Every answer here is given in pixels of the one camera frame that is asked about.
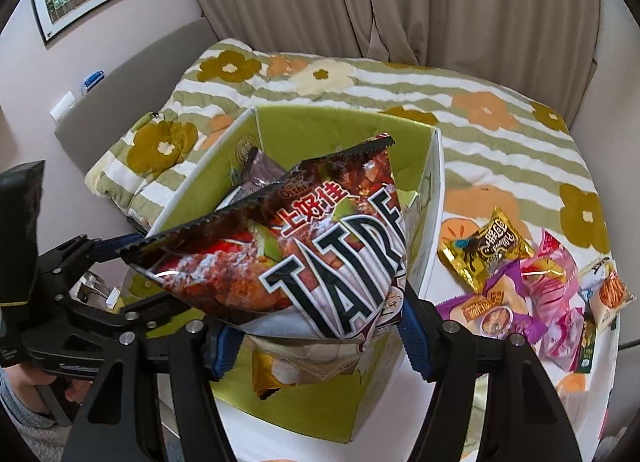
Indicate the dark red chip bag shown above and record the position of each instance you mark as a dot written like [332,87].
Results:
[300,242]

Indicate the gold candy packet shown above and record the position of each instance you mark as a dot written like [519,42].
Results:
[480,252]

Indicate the white fruit print cloth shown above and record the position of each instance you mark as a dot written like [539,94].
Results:
[280,442]

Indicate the purple snack bag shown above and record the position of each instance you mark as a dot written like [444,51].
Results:
[265,171]

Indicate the narrow green packet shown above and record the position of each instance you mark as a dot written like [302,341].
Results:
[586,352]

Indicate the pink snack packet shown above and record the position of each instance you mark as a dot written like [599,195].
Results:
[562,342]
[550,272]

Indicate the floral striped quilt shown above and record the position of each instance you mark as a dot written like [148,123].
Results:
[500,141]

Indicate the white wall switch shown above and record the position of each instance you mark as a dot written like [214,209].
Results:
[62,104]

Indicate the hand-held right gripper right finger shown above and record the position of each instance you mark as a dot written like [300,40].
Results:
[416,337]

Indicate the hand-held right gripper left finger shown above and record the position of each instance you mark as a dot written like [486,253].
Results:
[224,352]

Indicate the person's left hand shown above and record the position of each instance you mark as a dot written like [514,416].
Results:
[32,383]

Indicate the beige curtain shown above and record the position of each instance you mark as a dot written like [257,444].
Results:
[400,1]

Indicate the orange stick snack packet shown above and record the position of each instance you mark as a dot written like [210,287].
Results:
[607,297]

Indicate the purple pastry packet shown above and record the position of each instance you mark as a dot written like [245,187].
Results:
[495,312]

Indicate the person's left forearm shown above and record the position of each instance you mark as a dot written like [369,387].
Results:
[20,427]

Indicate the grey headboard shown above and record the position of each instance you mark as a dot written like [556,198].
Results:
[125,76]

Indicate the green cardboard box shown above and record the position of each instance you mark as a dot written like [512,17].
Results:
[320,126]

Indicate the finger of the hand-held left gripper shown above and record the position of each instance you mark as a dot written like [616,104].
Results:
[117,243]
[150,312]

